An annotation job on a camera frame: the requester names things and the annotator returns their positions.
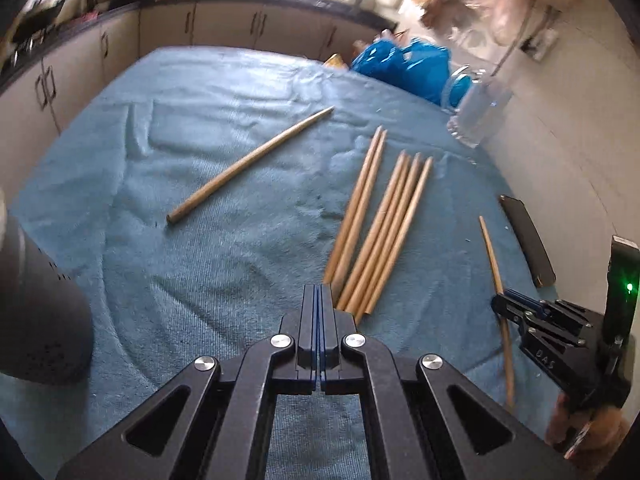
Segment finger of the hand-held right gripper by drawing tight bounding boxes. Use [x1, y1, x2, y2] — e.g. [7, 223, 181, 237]
[491, 294, 589, 352]
[506, 288, 597, 324]

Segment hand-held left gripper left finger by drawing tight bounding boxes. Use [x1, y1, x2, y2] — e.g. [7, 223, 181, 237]
[55, 284, 321, 480]

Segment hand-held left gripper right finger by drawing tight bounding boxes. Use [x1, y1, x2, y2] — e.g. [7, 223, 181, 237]
[320, 283, 584, 480]

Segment wooden chopstick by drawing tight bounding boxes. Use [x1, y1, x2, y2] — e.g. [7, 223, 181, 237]
[478, 215, 516, 411]
[166, 106, 335, 226]

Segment pile of wooden chopsticks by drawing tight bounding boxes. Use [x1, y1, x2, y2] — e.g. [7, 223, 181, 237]
[322, 125, 434, 319]

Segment person's right hand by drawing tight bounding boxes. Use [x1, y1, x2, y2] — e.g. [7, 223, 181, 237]
[545, 392, 632, 467]

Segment black phone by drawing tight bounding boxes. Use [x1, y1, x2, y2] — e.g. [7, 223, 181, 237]
[499, 194, 557, 289]

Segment blue towel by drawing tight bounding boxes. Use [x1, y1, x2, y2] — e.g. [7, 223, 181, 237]
[0, 47, 562, 480]

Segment clear glass mug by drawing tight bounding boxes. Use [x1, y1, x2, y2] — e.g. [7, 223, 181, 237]
[446, 64, 517, 150]

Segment blue plastic bag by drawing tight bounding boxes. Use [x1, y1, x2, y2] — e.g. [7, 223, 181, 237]
[350, 37, 474, 109]

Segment dark grey perforated holder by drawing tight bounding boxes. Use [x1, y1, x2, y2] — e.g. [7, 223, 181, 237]
[0, 194, 95, 387]

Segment black kitchen countertop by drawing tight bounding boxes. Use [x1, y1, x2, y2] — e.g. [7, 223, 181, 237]
[0, 0, 400, 92]

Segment beige kitchen cabinets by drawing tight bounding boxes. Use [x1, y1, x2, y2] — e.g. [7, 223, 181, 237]
[0, 0, 399, 161]

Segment black wok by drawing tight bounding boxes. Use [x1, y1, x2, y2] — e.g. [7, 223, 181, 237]
[9, 0, 95, 45]

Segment wall socket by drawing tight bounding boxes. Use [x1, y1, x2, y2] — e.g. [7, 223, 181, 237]
[519, 27, 560, 62]

